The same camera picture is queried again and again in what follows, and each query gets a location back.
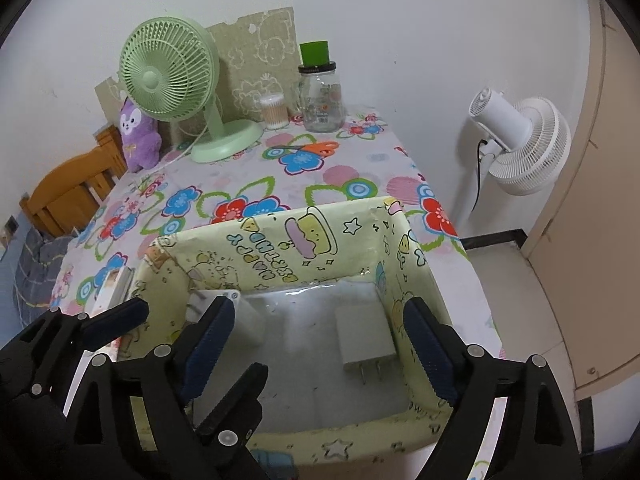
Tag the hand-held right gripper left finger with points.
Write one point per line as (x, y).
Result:
(207, 350)

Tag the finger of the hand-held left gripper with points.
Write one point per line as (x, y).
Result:
(235, 395)
(117, 319)

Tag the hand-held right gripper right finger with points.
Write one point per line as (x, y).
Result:
(430, 355)

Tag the yellow cartoon-printed storage box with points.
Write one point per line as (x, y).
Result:
(300, 240)

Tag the white power adapter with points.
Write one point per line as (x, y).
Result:
(250, 322)

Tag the white charger plug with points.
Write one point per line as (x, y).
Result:
(362, 335)

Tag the blue-grey plaid cloth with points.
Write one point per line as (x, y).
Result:
(40, 265)

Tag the wooden chair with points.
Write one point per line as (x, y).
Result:
(65, 185)

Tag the purple plush toy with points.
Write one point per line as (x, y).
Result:
(137, 132)

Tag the beige wooden door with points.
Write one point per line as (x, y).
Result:
(600, 210)

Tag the green desk fan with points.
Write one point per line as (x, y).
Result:
(150, 80)

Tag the white standing fan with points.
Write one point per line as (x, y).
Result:
(500, 120)

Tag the cotton swab container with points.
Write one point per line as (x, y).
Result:
(274, 112)

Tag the beige cartoon-printed cardboard panel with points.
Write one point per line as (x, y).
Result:
(255, 60)

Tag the green plastic cup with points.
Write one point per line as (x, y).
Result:
(315, 52)

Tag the wall socket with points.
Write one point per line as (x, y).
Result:
(11, 225)

